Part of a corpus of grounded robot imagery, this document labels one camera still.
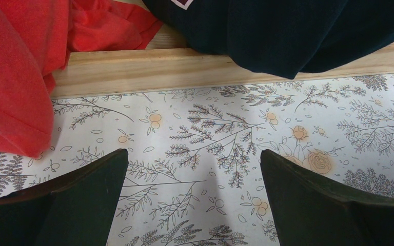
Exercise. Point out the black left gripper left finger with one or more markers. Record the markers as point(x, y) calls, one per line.
point(76, 208)

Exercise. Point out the floral table mat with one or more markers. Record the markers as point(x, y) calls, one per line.
point(194, 174)

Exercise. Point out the wooden clothes rack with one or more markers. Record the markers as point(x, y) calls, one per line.
point(169, 63)

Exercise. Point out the red tank top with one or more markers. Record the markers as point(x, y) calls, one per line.
point(36, 38)

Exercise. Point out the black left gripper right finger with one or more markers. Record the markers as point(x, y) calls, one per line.
point(311, 209)

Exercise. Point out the navy blue shirt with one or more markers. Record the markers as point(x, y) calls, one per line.
point(282, 38)

